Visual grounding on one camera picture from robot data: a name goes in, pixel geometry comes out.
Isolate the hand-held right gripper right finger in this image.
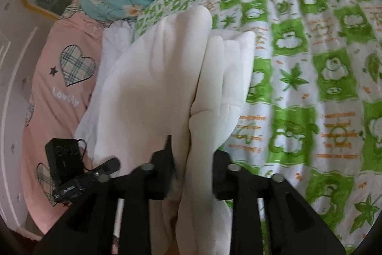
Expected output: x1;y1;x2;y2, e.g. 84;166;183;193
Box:
209;150;347;255

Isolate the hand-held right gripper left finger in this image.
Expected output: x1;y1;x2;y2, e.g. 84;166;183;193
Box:
32;135;180;255

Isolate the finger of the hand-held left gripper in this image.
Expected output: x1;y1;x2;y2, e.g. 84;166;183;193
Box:
85;157;120;181

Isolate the white zip hoodie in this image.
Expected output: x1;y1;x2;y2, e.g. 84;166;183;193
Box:
74;5;257;255

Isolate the pink heart-print blanket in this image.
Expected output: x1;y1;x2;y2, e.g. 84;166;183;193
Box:
21;12;106;236

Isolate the green checked bed sheet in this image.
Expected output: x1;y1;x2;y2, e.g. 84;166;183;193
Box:
133;0;382;255

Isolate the white folded garment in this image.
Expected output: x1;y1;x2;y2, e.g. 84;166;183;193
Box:
73;20;136;154

